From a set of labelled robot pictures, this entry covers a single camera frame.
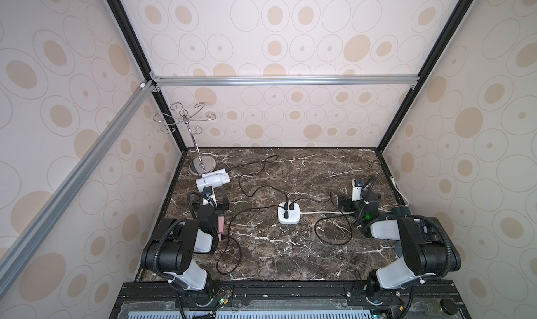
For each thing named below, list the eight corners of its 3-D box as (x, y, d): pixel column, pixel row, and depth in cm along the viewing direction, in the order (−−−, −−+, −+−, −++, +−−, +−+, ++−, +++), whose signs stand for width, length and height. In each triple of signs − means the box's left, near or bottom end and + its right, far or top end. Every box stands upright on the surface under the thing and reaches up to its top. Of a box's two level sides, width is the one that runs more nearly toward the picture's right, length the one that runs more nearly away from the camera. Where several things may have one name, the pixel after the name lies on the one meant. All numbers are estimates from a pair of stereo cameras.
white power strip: (278, 224, 93) (278, 221, 90) (277, 206, 99) (277, 202, 96) (299, 224, 93) (300, 221, 90) (298, 206, 99) (299, 202, 96)
